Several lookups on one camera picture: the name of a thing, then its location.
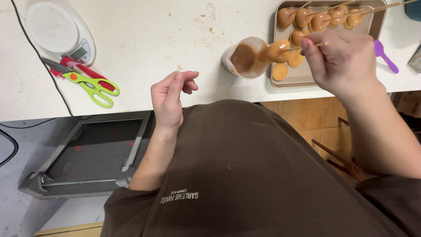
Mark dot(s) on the brown shirt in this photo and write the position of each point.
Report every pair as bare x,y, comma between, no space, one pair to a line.
250,171

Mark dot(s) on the person's right hand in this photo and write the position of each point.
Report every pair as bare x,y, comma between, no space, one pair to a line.
345,62

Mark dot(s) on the white kitchen scale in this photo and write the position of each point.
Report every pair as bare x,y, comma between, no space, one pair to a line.
56,29

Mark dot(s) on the plastic cup of caramel sauce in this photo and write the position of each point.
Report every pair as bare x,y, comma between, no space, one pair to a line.
245,59

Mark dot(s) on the light wooden board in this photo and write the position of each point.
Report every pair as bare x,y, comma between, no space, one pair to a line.
70,229

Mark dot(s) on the person's left hand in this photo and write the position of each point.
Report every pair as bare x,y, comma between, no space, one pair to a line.
167,102

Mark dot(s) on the purple plastic spoon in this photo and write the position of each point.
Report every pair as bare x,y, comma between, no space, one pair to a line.
385,60

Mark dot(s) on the row of coated skewered treats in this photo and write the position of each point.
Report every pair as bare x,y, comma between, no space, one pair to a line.
319,21

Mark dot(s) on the metal baking tray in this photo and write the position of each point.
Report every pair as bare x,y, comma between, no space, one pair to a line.
296,79

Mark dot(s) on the dark teal container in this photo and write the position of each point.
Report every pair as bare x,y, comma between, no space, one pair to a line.
413,10

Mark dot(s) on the caramel dipped snack skewer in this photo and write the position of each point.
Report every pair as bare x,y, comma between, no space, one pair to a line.
278,51

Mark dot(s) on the plain round cookie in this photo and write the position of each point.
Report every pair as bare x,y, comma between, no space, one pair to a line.
280,71
296,59

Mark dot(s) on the grey metal frame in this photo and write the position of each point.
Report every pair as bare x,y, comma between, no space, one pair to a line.
82,154

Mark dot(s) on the brown wooden chair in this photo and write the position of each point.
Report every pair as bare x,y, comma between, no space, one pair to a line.
342,161

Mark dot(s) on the grey block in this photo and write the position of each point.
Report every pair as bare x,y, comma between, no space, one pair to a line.
415,61

